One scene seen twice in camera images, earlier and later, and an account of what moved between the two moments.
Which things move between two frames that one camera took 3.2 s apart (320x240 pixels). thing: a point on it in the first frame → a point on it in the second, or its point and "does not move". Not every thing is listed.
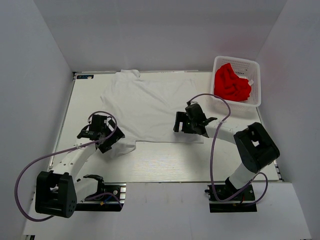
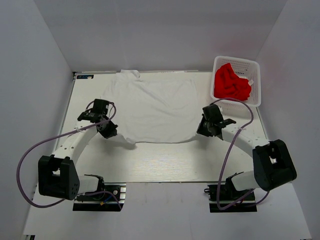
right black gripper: (180, 117) → (201, 130)
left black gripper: (106, 146) → (111, 132)
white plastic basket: (243, 68) does not move
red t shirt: (229, 86) does not move
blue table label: (84, 76) does not move
